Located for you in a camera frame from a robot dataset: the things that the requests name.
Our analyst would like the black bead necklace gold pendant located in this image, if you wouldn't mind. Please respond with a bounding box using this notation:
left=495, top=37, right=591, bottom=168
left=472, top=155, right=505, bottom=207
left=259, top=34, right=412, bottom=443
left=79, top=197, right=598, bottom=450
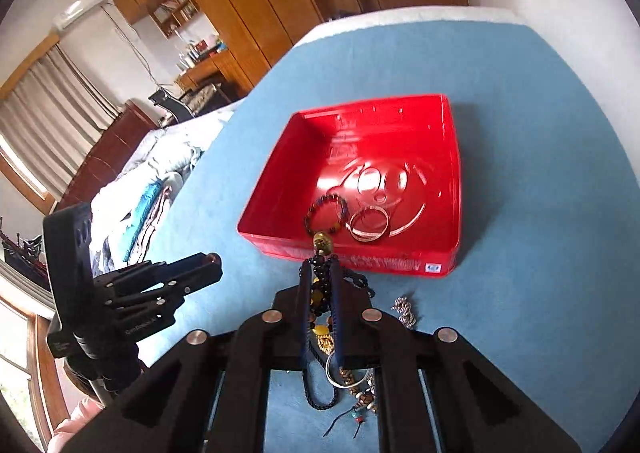
left=297, top=230, right=378, bottom=411

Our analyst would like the white air conditioner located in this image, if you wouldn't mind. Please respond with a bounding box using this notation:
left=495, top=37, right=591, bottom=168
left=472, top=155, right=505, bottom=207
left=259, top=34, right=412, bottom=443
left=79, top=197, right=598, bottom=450
left=52, top=0, right=111, bottom=31

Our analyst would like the thin silver bangle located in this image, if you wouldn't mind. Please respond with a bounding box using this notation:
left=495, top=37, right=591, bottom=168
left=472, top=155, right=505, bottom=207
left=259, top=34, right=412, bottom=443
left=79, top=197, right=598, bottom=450
left=325, top=350, right=376, bottom=389

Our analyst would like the wide silver bangle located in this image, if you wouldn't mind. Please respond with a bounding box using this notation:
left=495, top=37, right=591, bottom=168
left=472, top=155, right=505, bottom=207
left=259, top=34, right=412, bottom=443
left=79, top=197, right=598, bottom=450
left=348, top=205, right=391, bottom=244

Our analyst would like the dark wooden headboard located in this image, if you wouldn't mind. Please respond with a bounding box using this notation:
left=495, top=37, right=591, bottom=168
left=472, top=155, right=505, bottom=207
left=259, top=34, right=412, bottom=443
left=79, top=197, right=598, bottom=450
left=55, top=100, right=161, bottom=214

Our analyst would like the silver chain link watch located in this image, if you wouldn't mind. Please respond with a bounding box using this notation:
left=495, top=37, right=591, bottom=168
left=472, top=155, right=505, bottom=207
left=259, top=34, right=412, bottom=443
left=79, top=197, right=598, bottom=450
left=391, top=297, right=418, bottom=329

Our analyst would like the brown wooden bead bracelet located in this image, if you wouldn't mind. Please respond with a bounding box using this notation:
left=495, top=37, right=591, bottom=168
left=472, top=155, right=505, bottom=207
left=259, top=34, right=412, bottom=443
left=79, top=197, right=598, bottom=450
left=322, top=368, right=383, bottom=439

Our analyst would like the wooden desk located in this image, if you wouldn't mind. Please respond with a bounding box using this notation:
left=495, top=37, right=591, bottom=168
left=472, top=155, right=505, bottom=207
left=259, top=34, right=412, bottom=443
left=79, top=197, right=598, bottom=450
left=175, top=50, right=261, bottom=98

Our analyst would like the red tin box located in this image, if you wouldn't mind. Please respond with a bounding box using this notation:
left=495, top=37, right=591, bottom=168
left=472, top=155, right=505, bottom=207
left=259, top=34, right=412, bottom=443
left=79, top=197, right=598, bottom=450
left=236, top=93, right=462, bottom=278

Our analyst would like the wooden window frame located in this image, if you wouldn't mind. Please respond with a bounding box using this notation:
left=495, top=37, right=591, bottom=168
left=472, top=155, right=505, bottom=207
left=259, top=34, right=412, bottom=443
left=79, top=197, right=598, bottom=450
left=0, top=298, right=71, bottom=434

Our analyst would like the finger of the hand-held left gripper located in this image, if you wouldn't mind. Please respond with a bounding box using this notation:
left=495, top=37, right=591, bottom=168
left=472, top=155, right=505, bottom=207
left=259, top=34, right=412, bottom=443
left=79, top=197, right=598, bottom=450
left=106, top=277, right=222, bottom=348
left=92, top=252, right=224, bottom=302

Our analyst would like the beige curtain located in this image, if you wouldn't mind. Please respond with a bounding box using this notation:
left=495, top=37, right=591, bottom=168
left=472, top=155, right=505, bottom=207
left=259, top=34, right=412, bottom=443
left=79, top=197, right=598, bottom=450
left=0, top=45, right=123, bottom=198

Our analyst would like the black office chair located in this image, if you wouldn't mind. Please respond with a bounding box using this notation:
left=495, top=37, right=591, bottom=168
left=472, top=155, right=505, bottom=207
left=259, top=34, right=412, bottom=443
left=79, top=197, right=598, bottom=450
left=148, top=83, right=226, bottom=124

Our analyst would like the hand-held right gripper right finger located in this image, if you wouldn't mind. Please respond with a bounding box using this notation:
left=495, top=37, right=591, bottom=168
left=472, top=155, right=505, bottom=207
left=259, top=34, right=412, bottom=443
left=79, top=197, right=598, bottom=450
left=330, top=265, right=583, bottom=453

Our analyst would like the dark ship model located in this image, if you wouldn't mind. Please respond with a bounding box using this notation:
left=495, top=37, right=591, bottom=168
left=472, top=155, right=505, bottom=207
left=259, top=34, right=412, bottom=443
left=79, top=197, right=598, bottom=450
left=0, top=218, right=56, bottom=294

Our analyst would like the person's left forearm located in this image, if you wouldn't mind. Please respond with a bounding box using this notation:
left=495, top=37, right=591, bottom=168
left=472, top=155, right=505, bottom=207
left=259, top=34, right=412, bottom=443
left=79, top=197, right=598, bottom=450
left=52, top=395, right=106, bottom=453

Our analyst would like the wall bookshelf with books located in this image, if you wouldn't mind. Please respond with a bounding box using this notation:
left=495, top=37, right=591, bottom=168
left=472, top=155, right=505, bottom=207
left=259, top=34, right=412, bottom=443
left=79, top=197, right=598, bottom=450
left=150, top=0, right=198, bottom=36

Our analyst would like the stack of folded clothes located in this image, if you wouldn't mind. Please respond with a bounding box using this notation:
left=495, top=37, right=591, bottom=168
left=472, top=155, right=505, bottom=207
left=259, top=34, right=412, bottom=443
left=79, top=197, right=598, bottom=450
left=122, top=183, right=173, bottom=264

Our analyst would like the dark bead bracelet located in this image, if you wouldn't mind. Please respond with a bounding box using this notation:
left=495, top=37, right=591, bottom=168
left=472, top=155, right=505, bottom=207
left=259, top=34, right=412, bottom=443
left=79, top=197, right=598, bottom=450
left=303, top=195, right=349, bottom=236

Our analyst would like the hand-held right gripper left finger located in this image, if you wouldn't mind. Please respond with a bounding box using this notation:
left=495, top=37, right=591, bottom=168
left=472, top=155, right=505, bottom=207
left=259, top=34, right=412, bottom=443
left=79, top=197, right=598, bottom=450
left=65, top=260, right=316, bottom=453

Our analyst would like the bed with crumpled bedding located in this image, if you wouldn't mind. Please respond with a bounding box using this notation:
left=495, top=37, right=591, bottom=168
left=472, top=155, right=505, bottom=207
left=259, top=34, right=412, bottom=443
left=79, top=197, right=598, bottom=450
left=90, top=100, right=246, bottom=274

